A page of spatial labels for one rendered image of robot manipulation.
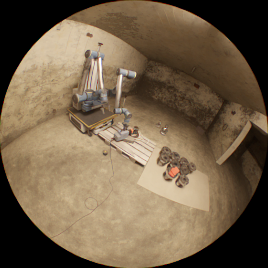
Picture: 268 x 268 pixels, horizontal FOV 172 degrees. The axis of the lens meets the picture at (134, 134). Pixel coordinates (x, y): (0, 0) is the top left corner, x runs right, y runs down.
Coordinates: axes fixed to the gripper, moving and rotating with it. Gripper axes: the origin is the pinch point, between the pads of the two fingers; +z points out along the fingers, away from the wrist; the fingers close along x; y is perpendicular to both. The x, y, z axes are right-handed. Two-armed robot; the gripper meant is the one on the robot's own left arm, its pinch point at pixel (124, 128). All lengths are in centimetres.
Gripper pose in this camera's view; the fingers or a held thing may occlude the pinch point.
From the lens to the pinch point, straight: 182.1
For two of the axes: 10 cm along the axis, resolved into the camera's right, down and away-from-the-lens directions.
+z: -2.9, 7.5, 5.9
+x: -6.5, -6.1, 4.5
